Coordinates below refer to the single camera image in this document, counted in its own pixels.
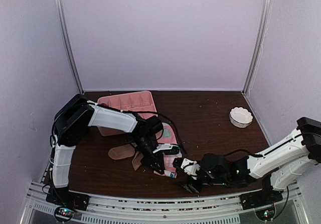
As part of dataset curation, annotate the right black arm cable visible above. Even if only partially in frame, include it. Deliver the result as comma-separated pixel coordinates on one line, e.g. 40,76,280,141
223,149,264,159

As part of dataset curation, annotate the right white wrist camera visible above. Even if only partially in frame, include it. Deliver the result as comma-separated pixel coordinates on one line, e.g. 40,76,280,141
173,158,200,180

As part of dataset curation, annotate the pink divided organizer tray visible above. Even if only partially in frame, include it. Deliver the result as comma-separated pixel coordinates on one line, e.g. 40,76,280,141
98,91,157,137

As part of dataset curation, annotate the right aluminium frame post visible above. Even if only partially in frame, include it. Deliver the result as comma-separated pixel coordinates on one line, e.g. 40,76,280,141
242,0,272,96

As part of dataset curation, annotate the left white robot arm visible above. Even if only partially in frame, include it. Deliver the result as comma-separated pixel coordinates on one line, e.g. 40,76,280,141
51,94,165,206

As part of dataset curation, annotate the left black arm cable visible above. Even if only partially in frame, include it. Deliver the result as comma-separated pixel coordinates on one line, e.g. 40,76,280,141
120,109,189,157

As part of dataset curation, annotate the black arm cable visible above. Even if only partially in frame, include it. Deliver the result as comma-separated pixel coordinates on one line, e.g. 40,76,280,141
120,109,189,157
223,149,264,159

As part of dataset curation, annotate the pink patterned sock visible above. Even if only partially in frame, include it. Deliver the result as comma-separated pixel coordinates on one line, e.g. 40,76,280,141
153,123,182,179

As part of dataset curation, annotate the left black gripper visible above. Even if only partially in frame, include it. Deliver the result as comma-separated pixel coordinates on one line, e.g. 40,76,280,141
131,135,165,175

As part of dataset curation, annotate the white scalloped bowl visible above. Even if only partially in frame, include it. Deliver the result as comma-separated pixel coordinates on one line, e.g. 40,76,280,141
229,107,253,129

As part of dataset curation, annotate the aluminium frame post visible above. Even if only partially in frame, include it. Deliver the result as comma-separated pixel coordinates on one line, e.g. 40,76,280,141
242,0,272,96
55,0,84,93

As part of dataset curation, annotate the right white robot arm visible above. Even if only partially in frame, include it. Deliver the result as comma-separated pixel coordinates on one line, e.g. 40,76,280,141
173,117,320,205

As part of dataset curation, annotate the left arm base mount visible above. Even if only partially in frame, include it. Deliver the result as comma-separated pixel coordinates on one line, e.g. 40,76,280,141
46,192,90,222

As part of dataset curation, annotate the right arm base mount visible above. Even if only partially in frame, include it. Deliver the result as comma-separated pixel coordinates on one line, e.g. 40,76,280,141
239,190,283,222

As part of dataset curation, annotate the left aluminium frame post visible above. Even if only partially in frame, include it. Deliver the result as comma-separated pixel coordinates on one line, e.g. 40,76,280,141
55,0,84,93

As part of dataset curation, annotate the tan ribbed sock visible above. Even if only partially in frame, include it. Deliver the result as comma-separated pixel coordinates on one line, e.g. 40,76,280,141
108,143,143,171

